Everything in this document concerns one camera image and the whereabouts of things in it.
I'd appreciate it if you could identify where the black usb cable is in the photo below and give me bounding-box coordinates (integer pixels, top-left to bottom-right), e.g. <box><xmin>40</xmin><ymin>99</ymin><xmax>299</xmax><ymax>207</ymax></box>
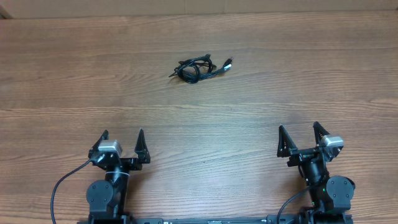
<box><xmin>168</xmin><ymin>54</ymin><xmax>234</xmax><ymax>85</ymax></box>

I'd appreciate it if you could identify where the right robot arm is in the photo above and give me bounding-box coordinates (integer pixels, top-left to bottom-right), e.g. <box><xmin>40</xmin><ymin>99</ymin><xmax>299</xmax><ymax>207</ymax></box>
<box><xmin>275</xmin><ymin>121</ymin><xmax>356</xmax><ymax>224</ymax></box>

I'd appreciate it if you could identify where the black left camera cable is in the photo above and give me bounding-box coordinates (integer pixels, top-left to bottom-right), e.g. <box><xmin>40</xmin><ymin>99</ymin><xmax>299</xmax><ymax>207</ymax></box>
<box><xmin>50</xmin><ymin>157</ymin><xmax>94</xmax><ymax>224</ymax></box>

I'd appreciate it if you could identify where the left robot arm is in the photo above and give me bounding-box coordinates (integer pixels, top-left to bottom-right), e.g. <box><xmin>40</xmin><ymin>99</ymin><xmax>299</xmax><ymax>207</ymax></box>
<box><xmin>86</xmin><ymin>130</ymin><xmax>150</xmax><ymax>223</ymax></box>

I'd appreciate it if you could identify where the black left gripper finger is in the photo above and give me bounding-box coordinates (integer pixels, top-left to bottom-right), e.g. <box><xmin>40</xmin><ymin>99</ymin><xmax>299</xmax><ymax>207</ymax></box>
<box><xmin>91</xmin><ymin>129</ymin><xmax>109</xmax><ymax>151</ymax></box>
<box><xmin>134</xmin><ymin>129</ymin><xmax>150</xmax><ymax>164</ymax></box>

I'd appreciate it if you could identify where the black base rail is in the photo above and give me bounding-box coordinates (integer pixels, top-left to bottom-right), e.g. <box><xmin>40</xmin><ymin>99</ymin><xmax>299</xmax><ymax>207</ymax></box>
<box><xmin>77</xmin><ymin>214</ymin><xmax>354</xmax><ymax>224</ymax></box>

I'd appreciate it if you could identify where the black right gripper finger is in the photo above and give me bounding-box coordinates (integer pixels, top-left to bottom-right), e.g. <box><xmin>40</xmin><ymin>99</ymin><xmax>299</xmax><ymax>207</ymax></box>
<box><xmin>313</xmin><ymin>121</ymin><xmax>330</xmax><ymax>145</ymax></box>
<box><xmin>277</xmin><ymin>125</ymin><xmax>298</xmax><ymax>157</ymax></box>

